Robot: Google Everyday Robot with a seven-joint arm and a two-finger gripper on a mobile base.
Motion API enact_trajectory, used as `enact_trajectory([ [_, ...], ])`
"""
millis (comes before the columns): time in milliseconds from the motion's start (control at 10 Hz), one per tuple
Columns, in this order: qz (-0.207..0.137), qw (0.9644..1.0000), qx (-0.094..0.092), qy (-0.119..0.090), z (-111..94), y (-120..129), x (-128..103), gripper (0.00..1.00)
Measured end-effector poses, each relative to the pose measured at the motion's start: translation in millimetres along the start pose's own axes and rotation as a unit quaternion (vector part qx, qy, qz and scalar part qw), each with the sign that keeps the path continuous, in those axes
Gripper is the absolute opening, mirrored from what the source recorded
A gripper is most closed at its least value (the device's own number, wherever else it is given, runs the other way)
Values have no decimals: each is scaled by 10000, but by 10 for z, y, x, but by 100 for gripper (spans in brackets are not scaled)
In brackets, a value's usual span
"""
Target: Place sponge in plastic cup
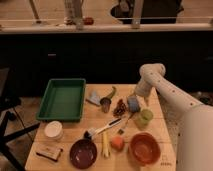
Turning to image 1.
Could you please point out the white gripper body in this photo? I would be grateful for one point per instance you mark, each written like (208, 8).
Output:
(143, 89)

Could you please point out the blue sponge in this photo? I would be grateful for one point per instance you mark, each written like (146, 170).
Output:
(133, 104)

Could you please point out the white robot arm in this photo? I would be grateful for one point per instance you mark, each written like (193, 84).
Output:
(195, 143)

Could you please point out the green plastic cup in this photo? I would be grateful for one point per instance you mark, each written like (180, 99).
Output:
(144, 117)

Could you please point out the small metal cup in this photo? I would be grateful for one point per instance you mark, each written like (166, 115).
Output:
(105, 104)

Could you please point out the green chili pepper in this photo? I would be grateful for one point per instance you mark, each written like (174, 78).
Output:
(112, 93)

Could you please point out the brown pine cone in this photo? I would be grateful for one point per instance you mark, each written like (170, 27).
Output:
(120, 108)

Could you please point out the metal fork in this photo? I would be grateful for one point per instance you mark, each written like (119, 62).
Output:
(122, 129)

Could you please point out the grey folded cloth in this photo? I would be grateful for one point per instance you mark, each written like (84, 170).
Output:
(94, 98)

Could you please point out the orange fruit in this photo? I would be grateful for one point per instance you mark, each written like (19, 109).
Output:
(117, 143)

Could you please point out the orange bowl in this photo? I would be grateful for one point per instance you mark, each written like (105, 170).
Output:
(144, 149)

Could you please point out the black white brush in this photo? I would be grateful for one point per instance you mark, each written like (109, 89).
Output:
(90, 133)

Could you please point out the green plastic tray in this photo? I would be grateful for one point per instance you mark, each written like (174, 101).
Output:
(63, 100)

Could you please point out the red object on counter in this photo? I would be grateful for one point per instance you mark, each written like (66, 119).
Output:
(88, 21)

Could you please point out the white round container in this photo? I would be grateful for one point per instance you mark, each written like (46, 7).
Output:
(54, 130)

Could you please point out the wooden block eraser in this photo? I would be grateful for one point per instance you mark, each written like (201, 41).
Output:
(52, 153)

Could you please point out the black chair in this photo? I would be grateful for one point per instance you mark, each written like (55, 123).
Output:
(4, 139)

